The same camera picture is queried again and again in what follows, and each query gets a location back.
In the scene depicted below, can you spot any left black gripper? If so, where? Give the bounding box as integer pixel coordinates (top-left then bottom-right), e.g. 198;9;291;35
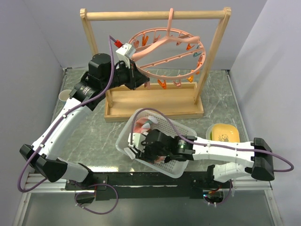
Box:
102;58;150;90

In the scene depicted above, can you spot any white plastic basket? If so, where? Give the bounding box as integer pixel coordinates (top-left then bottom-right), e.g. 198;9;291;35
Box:
116;108;197;178

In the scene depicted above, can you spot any pink round clip hanger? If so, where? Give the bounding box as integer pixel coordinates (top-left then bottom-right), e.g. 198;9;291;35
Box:
129;8;206;89

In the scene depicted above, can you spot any wooden hanger rack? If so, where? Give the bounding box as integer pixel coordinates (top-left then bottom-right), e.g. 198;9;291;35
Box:
79;8;231;121

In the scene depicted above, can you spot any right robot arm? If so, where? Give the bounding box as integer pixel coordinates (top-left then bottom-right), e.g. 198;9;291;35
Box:
138;129;275;188

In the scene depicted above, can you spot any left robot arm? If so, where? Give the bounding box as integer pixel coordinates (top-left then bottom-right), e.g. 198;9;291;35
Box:
20;53;150;189

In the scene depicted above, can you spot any pile of socks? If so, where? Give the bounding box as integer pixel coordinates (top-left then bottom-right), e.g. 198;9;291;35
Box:
133;115;166;163

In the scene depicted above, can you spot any yellow bowl on plate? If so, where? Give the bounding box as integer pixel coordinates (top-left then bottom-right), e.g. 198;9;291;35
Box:
206;123;240;143

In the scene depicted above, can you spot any light blue mug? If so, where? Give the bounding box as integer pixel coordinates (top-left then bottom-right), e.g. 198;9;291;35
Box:
58;89;71;102

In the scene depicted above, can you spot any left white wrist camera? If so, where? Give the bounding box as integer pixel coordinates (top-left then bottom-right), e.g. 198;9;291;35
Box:
116;43;136;61

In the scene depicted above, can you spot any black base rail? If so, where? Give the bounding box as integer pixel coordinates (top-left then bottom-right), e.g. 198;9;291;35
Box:
65;171;231;201

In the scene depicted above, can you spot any aluminium frame rail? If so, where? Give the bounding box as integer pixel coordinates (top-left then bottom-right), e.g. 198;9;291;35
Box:
32;171;272;193

